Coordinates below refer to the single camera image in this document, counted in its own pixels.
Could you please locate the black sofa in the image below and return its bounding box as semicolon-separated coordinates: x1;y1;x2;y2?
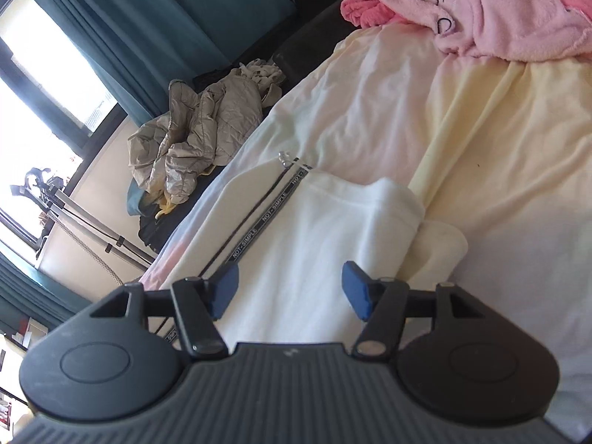
139;0;369;247

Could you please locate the teal curtain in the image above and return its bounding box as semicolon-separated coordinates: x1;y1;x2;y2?
8;0;297;125
0;254;93;334

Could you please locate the light pink fluffy robe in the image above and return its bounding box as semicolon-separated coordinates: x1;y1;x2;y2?
360;0;592;63

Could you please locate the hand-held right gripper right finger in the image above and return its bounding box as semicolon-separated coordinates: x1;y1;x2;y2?
341;262;488;360

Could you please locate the hot pink knit garment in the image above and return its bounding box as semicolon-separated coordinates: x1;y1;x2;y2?
340;0;410;29

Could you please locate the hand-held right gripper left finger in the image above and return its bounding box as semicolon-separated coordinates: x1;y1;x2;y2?
91;263;240;358

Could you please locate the white zip-up jacket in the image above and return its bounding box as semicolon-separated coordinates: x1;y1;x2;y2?
156;151;469;350

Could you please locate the pastel fleece blanket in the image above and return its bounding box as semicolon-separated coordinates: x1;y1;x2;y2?
137;22;592;442

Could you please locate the beige quilted jacket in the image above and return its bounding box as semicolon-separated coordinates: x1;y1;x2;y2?
128;59;284;206

